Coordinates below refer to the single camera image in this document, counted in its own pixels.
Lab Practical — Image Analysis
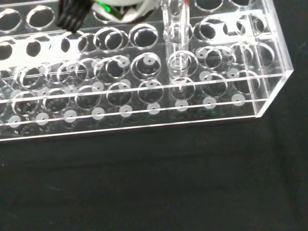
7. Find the black bench cloth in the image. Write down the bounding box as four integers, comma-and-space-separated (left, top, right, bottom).
0, 0, 308, 231

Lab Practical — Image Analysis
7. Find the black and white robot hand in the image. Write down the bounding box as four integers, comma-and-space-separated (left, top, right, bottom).
56, 0, 160, 34

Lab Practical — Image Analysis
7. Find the clear acrylic test tube rack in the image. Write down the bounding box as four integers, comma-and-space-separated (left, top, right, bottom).
0, 0, 295, 143

